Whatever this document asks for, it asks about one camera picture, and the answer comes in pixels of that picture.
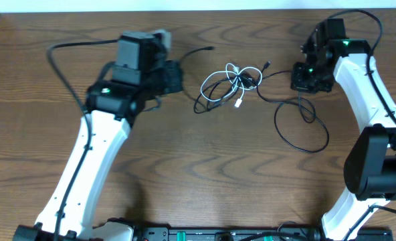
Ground white USB cable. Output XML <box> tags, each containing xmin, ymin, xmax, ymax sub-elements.
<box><xmin>199</xmin><ymin>62</ymin><xmax>264</xmax><ymax>108</ymax></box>

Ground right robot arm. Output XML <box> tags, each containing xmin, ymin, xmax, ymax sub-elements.
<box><xmin>291</xmin><ymin>17</ymin><xmax>396</xmax><ymax>240</ymax></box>

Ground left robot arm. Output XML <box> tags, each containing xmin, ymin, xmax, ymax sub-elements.
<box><xmin>13</xmin><ymin>29</ymin><xmax>183</xmax><ymax>240</ymax></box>

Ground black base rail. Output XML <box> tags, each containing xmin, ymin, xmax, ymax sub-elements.
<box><xmin>134</xmin><ymin>226</ymin><xmax>393</xmax><ymax>241</ymax></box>

